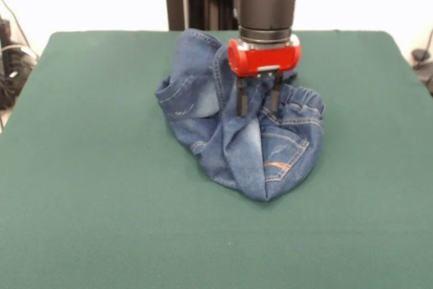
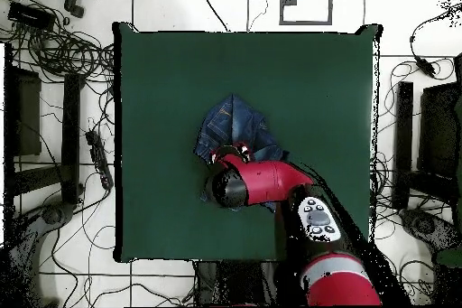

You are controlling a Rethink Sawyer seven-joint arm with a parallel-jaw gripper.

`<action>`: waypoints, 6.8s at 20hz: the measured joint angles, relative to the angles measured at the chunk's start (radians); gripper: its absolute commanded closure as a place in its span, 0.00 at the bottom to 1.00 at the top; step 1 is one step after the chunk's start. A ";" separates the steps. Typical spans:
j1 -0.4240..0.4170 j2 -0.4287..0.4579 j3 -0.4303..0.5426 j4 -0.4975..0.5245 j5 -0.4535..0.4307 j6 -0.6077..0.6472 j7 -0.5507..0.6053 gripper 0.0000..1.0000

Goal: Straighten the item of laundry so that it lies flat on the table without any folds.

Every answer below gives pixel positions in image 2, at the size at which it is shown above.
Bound blue denim jeans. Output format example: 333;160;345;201
193;92;290;213

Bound dark flat panel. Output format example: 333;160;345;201
14;67;42;157
418;81;462;179

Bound dark green tablecloth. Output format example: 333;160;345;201
111;22;383;265

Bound black power strip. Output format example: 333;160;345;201
85;129;115;191

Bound grey tripod foot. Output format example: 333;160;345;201
398;208;462;269
6;201;77;307

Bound black power adapter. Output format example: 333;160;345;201
413;55;439;79

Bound dark green pad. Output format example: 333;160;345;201
434;246;462;269

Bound black rectangular device box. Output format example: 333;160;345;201
7;1;56;31

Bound black cable tangle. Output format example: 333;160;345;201
369;152;438;305
0;0;116;85

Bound grey rectangular floor frame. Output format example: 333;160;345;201
278;0;334;26

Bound thin black floor cable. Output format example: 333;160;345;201
246;0;270;32

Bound black metal frame stand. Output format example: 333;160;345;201
3;42;86;215
392;80;462;211

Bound black cable with connector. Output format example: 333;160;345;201
409;2;462;60

